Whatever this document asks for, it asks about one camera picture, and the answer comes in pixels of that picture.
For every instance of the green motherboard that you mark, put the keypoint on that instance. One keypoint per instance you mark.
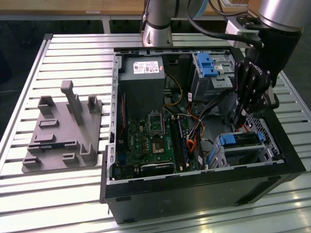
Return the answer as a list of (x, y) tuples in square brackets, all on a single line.
[(136, 140)]

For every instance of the metal drive cage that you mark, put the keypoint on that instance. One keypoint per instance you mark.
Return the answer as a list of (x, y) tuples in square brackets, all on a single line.
[(221, 83)]

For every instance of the hard disk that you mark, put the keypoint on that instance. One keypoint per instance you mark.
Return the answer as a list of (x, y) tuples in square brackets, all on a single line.
[(227, 140)]

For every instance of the wooden bench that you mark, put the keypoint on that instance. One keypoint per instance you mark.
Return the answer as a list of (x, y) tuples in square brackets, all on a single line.
[(73, 6)]

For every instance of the black table corner cap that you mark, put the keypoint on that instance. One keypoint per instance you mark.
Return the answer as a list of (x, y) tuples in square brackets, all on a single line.
[(47, 37)]

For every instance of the black wrist bracket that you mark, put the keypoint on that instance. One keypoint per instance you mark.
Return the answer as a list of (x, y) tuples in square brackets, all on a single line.
[(249, 23)]

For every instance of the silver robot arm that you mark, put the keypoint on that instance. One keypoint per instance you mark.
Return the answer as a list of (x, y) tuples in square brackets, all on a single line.
[(158, 24)]

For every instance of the blue plastic strip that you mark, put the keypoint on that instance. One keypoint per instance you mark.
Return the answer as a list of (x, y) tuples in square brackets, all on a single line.
[(211, 157)]

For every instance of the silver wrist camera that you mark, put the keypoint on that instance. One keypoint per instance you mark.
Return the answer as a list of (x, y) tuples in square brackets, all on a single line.
[(234, 30)]

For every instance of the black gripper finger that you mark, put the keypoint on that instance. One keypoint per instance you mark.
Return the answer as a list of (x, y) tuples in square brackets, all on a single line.
[(264, 102), (243, 89)]

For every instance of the RAM stick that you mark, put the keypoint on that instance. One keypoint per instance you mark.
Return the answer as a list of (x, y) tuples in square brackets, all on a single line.
[(183, 143)]

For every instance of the black RAM slot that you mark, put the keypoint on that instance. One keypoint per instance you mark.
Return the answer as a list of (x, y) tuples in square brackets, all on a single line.
[(175, 143)]

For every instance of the black graphics card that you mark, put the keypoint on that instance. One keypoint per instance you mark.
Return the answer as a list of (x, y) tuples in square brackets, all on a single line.
[(155, 168)]

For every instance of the black PC case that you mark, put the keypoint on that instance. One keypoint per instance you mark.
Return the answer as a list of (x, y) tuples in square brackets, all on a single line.
[(194, 199)]

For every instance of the CPU socket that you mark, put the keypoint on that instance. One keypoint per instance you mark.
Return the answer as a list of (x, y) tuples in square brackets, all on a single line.
[(156, 122)]

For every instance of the grey parts rack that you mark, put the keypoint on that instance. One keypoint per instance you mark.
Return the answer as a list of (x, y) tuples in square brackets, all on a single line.
[(63, 136)]

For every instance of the metal disk bay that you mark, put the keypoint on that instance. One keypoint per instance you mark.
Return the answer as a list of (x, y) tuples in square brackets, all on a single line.
[(243, 155)]

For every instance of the grey power supply unit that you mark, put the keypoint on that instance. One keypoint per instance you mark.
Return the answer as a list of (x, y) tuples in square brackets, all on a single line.
[(142, 89)]

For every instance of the blue drive latch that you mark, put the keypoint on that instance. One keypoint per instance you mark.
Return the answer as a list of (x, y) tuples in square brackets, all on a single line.
[(206, 65)]

